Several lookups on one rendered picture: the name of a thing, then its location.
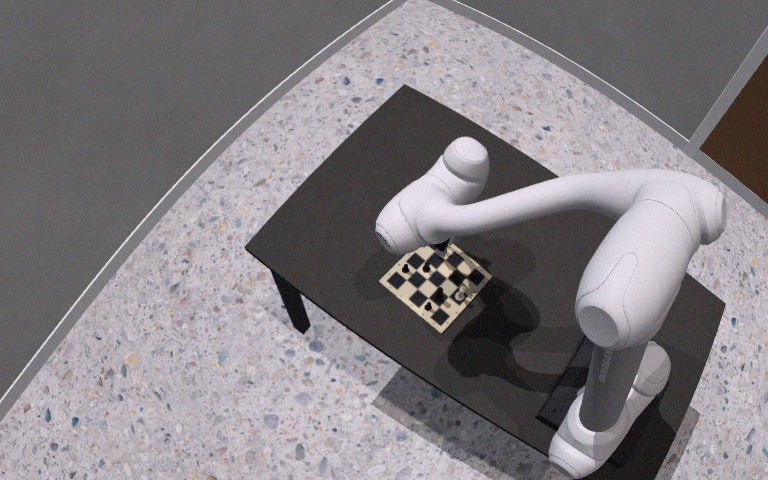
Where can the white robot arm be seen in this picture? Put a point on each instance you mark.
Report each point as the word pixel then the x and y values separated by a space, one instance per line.
pixel 626 290

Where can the cream and grey chessboard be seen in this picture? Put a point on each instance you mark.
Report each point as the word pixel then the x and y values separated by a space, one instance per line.
pixel 416 288

